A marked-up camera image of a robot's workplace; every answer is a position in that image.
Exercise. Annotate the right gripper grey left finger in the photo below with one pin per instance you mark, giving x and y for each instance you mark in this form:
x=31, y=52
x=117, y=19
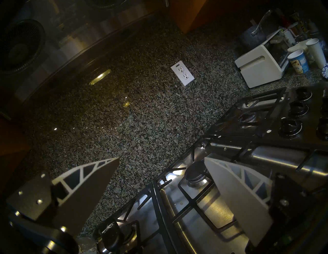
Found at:
x=84, y=189

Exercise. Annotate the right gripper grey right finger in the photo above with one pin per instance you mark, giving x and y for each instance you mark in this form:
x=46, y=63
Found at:
x=238, y=199

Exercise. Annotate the steel gas cooktop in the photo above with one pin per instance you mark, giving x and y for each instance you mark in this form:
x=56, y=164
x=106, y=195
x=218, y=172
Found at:
x=217, y=212

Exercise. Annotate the black stove knob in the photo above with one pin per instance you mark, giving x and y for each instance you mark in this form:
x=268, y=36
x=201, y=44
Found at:
x=298, y=108
x=323, y=128
x=304, y=94
x=290, y=128

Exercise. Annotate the yellow hood lamp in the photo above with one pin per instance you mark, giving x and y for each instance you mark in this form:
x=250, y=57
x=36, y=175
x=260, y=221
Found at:
x=100, y=76

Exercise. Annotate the white toaster oven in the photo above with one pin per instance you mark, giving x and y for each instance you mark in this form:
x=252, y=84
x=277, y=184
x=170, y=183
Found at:
x=258, y=67

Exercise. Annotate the blue printed paper cup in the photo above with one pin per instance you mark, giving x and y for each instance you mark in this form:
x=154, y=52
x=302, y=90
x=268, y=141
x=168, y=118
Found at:
x=299, y=62

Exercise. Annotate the steel range hood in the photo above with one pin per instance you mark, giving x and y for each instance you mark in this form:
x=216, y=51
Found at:
x=77, y=38

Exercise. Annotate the blue patterned paper plate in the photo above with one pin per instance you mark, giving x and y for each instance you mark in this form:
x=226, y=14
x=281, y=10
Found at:
x=325, y=71

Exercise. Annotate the dark blue saucepan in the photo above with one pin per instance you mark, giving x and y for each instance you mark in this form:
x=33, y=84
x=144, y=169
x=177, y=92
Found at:
x=251, y=38

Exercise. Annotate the white shallow container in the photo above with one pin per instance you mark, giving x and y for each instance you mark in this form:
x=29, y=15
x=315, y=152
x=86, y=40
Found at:
x=297, y=47

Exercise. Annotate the plain white paper cup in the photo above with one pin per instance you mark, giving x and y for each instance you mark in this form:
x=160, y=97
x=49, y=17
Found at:
x=317, y=53

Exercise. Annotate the small white bottle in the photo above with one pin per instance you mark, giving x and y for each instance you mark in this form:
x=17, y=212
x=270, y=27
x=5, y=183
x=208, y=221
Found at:
x=288, y=36

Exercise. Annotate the wide wooden wall cabinet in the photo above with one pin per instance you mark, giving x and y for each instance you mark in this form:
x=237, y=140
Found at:
x=12, y=143

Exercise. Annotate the white wall outlet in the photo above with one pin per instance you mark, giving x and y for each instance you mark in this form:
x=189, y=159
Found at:
x=182, y=73

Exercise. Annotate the narrow wooden wall cabinet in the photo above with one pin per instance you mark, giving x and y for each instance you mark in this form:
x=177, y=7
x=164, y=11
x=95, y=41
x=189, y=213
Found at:
x=187, y=15

